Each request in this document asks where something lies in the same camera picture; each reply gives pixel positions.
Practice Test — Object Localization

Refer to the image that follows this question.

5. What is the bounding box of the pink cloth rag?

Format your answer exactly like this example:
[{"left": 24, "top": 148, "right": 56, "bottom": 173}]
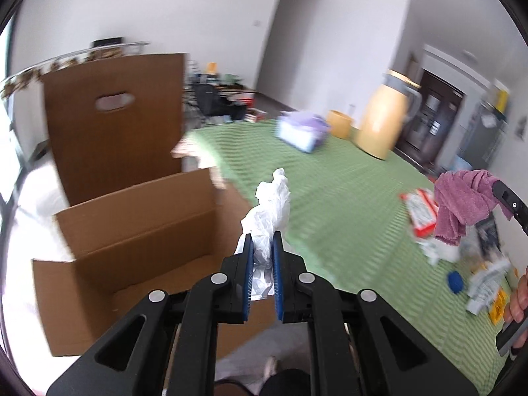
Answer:
[{"left": 434, "top": 170, "right": 499, "bottom": 246}]

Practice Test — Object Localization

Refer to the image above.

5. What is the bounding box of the white plastic bag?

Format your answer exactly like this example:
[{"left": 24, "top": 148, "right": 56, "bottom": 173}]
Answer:
[{"left": 235, "top": 168, "right": 290, "bottom": 301}]

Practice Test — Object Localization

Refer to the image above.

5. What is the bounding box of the brown cardboard trash box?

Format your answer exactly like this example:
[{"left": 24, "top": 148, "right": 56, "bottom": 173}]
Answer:
[{"left": 33, "top": 54, "right": 250, "bottom": 357}]

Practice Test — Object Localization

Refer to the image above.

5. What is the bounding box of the person's right hand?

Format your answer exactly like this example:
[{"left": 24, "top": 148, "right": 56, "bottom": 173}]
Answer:
[{"left": 504, "top": 272, "right": 528, "bottom": 324}]

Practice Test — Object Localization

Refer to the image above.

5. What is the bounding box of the grey refrigerator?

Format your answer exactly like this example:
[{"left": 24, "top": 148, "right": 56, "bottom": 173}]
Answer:
[{"left": 457, "top": 101, "right": 507, "bottom": 170}]

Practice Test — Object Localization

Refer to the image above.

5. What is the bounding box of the red white snack wrapper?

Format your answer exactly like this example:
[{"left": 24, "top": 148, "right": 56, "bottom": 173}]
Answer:
[{"left": 400, "top": 189, "right": 439, "bottom": 239}]

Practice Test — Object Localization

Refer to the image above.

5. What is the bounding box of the dark entrance door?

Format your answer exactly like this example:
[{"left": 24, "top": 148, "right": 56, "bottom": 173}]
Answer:
[{"left": 396, "top": 71, "right": 464, "bottom": 170}]

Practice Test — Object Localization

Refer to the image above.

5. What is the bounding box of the blue bottle cap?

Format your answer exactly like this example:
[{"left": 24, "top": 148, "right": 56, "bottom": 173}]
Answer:
[{"left": 447, "top": 271, "right": 464, "bottom": 294}]

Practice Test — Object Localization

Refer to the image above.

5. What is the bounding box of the green checkered tablecloth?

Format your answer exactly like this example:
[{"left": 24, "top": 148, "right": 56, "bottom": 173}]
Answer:
[{"left": 186, "top": 121, "right": 505, "bottom": 395}]

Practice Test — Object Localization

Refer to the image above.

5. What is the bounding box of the yellow thermos jug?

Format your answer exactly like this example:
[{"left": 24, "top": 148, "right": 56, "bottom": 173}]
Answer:
[{"left": 354, "top": 70, "right": 422, "bottom": 160}]

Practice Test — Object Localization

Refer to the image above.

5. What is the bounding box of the purple tissue box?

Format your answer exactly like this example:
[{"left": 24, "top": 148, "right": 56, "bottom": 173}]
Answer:
[{"left": 276, "top": 112, "right": 330, "bottom": 154}]

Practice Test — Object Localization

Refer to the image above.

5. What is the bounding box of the yellow round cup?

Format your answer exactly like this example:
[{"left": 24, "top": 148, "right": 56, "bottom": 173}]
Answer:
[{"left": 327, "top": 110, "right": 352, "bottom": 140}]

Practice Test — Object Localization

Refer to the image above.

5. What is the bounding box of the cluttered side table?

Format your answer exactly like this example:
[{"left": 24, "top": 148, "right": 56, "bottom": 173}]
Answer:
[{"left": 182, "top": 60, "right": 267, "bottom": 130}]

